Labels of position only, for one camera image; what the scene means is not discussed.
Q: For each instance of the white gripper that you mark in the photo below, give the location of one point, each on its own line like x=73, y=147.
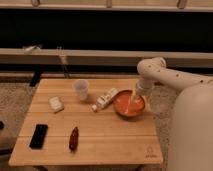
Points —
x=144, y=88

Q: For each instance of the orange ceramic bowl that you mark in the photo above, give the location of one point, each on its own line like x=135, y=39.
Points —
x=126, y=106

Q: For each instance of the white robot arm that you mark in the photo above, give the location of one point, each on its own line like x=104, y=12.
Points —
x=191, y=131

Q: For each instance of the white plastic bottle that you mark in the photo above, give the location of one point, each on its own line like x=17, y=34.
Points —
x=104, y=100

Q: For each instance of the clear plastic cup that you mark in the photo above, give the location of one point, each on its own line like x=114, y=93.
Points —
x=81, y=86

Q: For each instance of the wooden table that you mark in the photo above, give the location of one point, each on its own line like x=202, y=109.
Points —
x=104, y=137

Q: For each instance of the small white box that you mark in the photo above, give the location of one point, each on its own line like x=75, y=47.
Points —
x=56, y=104

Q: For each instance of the black rectangular remote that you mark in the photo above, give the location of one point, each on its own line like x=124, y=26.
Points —
x=38, y=136

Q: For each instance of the grey metal rail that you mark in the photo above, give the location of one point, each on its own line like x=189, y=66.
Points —
x=101, y=57

